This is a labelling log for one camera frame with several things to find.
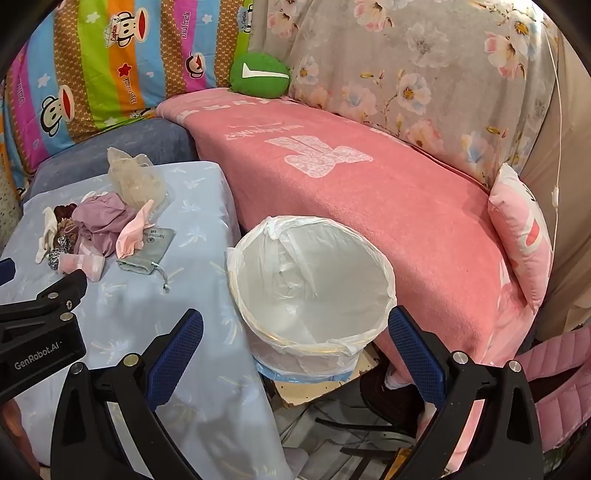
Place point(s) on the white lined waste bin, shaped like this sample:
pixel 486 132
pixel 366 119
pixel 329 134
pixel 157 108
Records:
pixel 300 277

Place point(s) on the dark red velvet scrunchie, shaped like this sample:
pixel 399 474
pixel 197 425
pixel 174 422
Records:
pixel 64 211

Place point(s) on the pink printed pillow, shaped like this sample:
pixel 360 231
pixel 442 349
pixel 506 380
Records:
pixel 521 230

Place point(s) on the pink blanket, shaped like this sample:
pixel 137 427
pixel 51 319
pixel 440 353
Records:
pixel 346 194

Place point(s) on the striped cartoon monkey blanket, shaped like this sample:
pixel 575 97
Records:
pixel 92 60

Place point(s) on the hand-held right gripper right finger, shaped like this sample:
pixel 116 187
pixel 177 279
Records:
pixel 415 355

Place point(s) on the grey floral sheet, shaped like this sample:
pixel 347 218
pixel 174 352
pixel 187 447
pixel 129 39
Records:
pixel 392 55

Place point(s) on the pink striped sock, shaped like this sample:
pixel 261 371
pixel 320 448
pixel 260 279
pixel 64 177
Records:
pixel 83 265

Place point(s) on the cream organza scrunchie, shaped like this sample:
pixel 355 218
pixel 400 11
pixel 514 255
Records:
pixel 134 180

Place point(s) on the green round cushion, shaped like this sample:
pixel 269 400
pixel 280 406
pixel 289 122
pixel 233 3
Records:
pixel 258 83

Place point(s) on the black metal frame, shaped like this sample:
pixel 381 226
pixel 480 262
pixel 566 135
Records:
pixel 351 423

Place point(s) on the beige board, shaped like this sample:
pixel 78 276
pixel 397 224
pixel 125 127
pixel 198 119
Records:
pixel 314 390

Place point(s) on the dark patterned pad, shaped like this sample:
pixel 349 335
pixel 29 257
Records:
pixel 374 392

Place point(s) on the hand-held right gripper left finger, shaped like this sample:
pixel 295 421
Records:
pixel 178 355

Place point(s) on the pink quilted jacket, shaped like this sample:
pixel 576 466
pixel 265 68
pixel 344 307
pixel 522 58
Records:
pixel 563 383

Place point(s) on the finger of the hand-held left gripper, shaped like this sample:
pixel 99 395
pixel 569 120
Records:
pixel 5 272
pixel 64 290

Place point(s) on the purple cloth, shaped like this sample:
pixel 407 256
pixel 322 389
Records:
pixel 101 221

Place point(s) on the leopard print scrunchie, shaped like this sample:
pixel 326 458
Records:
pixel 54 261

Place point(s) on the beige curtain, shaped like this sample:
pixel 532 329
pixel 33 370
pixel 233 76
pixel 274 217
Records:
pixel 572 184

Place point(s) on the tan dotted scrunchie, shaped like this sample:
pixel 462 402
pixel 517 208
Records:
pixel 67 240

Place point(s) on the blue-grey cushion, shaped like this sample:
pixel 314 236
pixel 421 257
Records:
pixel 138 143

